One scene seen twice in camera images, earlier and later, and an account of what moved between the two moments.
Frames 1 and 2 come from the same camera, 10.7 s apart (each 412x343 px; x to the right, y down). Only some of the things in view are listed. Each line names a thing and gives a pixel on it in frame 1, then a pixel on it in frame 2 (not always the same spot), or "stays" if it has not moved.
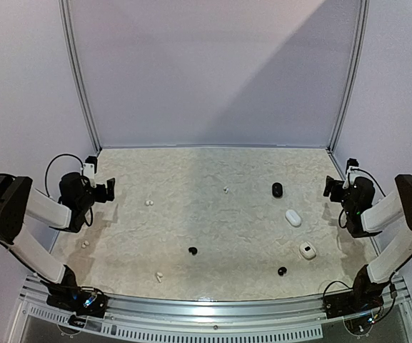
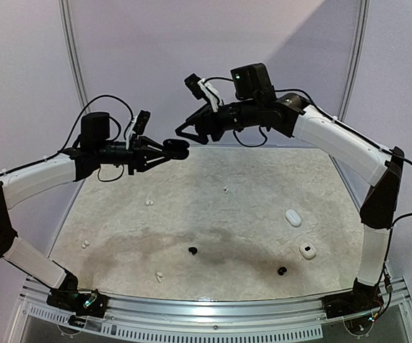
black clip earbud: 193,250 stays
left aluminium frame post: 76,75 stays
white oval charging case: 293,217 stays
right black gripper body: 336,189 to 211,122
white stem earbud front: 159,275 stays
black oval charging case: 277,189 to 176,148
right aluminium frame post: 363,12 stays
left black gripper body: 102,196 to 133,153
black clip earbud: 281,271 stays
